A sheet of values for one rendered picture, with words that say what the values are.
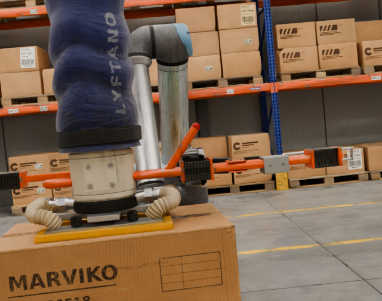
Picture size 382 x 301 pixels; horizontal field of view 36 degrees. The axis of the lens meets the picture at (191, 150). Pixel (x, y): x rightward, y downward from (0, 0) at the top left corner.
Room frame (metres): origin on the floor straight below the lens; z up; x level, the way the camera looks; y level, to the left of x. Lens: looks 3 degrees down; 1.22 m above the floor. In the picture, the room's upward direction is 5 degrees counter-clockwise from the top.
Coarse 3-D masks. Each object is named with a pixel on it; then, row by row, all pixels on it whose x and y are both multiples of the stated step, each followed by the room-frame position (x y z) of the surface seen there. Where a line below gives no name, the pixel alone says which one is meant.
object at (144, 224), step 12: (132, 216) 1.44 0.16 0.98; (168, 216) 1.50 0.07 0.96; (60, 228) 1.44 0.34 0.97; (72, 228) 1.42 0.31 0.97; (84, 228) 1.41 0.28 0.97; (96, 228) 1.41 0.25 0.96; (108, 228) 1.40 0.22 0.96; (120, 228) 1.40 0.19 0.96; (132, 228) 1.40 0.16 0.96; (144, 228) 1.41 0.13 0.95; (156, 228) 1.41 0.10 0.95; (168, 228) 1.41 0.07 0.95; (36, 240) 1.39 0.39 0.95; (48, 240) 1.39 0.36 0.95; (60, 240) 1.39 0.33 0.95
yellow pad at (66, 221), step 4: (140, 212) 1.61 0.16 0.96; (144, 212) 1.61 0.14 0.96; (164, 212) 1.60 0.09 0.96; (168, 212) 1.60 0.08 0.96; (124, 216) 1.59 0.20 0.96; (140, 216) 1.59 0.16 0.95; (144, 216) 1.60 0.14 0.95; (164, 216) 1.60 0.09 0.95; (64, 220) 1.59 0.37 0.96; (68, 220) 1.58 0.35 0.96; (84, 220) 1.58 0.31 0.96; (64, 224) 1.58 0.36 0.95; (68, 224) 1.58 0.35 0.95
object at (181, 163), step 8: (184, 160) 1.60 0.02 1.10; (192, 160) 1.60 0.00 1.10; (200, 160) 1.61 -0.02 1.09; (208, 160) 1.52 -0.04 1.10; (184, 168) 1.51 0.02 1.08; (192, 168) 1.52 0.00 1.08; (200, 168) 1.52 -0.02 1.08; (208, 168) 1.52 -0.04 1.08; (184, 176) 1.52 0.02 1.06; (192, 176) 1.51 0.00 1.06; (200, 176) 1.51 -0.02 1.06; (208, 176) 1.52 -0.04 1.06
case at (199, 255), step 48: (0, 240) 1.48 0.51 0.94; (96, 240) 1.37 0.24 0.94; (144, 240) 1.38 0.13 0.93; (192, 240) 1.39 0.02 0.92; (0, 288) 1.34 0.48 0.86; (48, 288) 1.35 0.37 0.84; (96, 288) 1.36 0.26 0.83; (144, 288) 1.38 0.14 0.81; (192, 288) 1.39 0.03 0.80; (240, 288) 1.40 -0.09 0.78
